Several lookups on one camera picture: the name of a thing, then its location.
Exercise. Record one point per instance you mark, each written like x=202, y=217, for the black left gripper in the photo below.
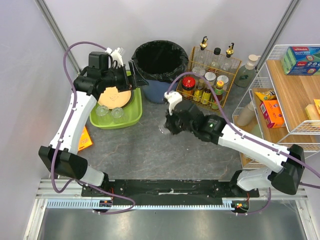
x=127, y=76

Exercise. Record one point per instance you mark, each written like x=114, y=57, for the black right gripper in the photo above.
x=171, y=122

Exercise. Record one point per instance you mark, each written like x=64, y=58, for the clear glass cup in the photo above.
x=118, y=115
x=103, y=115
x=163, y=129

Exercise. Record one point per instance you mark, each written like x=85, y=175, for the small brown bottle tan cap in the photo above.
x=198, y=90

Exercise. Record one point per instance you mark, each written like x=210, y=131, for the red lid sauce jar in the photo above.
x=188, y=84

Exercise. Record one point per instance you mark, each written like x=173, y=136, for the beige plate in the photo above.
x=112, y=98

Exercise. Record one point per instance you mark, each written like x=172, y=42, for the green red sauce bottle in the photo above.
x=218, y=90

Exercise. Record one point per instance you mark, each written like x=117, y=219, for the silver lid spice jar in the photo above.
x=198, y=71

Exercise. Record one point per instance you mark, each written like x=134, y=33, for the glass oil bottle gold spout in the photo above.
x=227, y=61

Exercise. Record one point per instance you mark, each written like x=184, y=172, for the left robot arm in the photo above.
x=61, y=155

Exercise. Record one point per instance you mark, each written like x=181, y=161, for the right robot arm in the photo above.
x=280, y=171

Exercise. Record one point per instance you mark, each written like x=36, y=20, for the blue trash bin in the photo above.
x=155, y=91

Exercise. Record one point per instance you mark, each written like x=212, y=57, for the black trash bag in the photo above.
x=160, y=60

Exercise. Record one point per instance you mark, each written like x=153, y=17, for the green plastic basin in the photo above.
x=132, y=113

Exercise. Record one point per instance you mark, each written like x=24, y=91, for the black cap glass bottle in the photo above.
x=215, y=63

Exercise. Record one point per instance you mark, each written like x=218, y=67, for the cream pump soap bottle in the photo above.
x=247, y=72

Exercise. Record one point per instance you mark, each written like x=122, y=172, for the orange purple box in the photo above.
x=272, y=114

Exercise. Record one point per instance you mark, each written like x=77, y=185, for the yellow snack bag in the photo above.
x=266, y=95

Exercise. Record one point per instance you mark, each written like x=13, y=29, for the blue sponge package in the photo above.
x=301, y=61

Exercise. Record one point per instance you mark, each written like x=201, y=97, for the yellow sponge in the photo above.
x=313, y=110

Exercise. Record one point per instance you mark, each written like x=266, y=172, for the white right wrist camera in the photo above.
x=173, y=98

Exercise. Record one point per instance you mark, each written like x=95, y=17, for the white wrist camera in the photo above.
x=116, y=55
x=173, y=98

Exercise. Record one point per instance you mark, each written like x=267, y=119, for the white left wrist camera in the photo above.
x=116, y=55

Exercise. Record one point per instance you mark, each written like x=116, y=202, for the yellow wire basket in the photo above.
x=227, y=77

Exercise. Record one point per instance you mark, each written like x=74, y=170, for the black mounting base plate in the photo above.
x=160, y=187

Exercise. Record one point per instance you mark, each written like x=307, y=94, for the white wire shelf rack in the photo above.
x=294, y=93

